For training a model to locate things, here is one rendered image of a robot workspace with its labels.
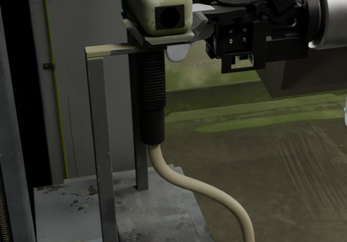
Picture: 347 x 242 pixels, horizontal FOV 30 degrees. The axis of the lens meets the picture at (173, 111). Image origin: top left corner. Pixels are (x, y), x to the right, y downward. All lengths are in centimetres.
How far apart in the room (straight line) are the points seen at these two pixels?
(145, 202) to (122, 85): 41
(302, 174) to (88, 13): 139
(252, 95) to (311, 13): 212
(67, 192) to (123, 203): 9
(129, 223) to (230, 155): 165
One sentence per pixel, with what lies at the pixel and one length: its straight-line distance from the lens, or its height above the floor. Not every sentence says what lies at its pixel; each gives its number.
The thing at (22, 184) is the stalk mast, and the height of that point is 91.
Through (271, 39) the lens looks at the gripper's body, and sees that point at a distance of 76.
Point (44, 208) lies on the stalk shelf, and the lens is 93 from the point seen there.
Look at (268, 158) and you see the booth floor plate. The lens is 249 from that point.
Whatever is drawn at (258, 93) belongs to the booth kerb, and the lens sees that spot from 286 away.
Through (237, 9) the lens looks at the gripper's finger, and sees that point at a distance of 70.
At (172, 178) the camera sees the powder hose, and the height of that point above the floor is 88.
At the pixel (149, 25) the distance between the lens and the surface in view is 60.
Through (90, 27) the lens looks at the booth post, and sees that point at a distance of 121.
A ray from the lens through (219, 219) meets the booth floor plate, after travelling 216.
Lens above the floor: 131
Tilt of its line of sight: 27 degrees down
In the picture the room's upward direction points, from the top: 2 degrees counter-clockwise
